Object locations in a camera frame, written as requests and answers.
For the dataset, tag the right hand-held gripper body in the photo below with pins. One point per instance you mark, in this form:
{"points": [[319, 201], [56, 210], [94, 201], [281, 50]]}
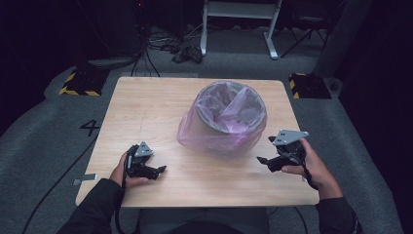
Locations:
{"points": [[292, 148]]}

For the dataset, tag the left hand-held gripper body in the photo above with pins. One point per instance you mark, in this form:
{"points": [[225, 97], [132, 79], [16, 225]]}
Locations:
{"points": [[142, 151]]}

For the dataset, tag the pink plastic trash bag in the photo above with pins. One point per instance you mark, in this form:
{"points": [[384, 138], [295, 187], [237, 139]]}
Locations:
{"points": [[224, 143]]}

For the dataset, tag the green plastic trash bin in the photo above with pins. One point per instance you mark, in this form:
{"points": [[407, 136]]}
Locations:
{"points": [[207, 121]]}

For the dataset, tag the person's left hand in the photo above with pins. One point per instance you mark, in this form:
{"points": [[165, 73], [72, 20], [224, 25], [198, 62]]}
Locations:
{"points": [[118, 174]]}

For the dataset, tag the person's right hand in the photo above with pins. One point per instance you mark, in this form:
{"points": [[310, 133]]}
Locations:
{"points": [[319, 175]]}

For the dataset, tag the black yellow striped floor block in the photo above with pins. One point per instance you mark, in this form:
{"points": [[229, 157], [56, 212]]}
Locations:
{"points": [[308, 86], [82, 83]]}

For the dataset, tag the person's lap dark clothing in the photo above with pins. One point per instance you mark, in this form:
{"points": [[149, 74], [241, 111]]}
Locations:
{"points": [[201, 222]]}

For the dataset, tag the grey round stand base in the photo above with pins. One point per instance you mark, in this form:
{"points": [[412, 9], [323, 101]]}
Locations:
{"points": [[112, 62]]}

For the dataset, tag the black tangled gear pile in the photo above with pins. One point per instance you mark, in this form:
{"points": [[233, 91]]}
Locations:
{"points": [[188, 53]]}

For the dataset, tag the black folding stand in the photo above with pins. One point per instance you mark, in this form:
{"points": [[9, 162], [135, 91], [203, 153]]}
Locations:
{"points": [[305, 29]]}

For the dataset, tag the grey curtain column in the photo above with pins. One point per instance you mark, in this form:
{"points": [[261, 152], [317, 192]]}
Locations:
{"points": [[344, 35]]}

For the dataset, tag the white metal desk stand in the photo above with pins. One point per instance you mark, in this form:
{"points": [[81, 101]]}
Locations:
{"points": [[238, 9]]}

